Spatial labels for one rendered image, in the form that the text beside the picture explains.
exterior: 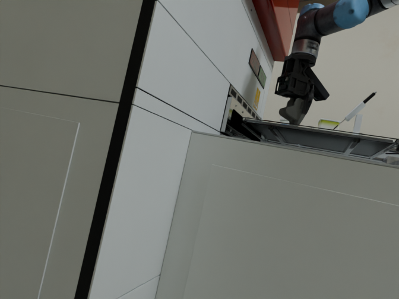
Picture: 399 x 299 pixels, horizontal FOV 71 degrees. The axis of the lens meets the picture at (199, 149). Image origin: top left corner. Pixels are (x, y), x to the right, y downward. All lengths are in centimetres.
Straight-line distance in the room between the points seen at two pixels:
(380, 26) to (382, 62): 30
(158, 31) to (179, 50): 7
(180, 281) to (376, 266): 34
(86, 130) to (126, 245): 19
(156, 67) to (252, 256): 36
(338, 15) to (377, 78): 182
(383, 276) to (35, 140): 58
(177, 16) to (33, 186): 36
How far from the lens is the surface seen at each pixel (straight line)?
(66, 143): 48
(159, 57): 46
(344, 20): 86
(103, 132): 44
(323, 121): 124
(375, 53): 273
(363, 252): 53
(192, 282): 60
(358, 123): 118
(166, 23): 48
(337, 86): 265
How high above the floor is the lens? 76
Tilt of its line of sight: 2 degrees up
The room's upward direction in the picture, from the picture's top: 12 degrees clockwise
